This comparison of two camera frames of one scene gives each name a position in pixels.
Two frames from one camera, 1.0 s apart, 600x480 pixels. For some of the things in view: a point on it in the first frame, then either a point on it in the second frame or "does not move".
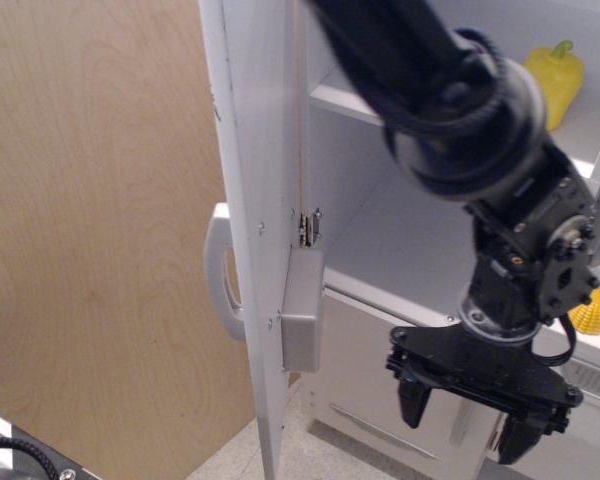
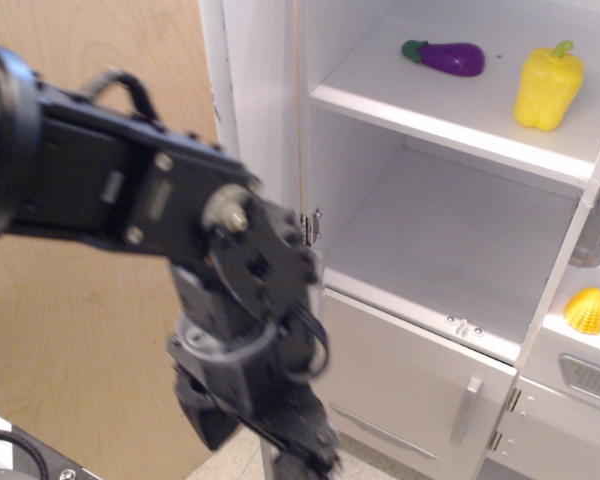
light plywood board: [100, 168] does not move
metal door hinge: [309, 229] does not move
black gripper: [511, 377] → [261, 347]
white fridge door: [253, 54] does not move
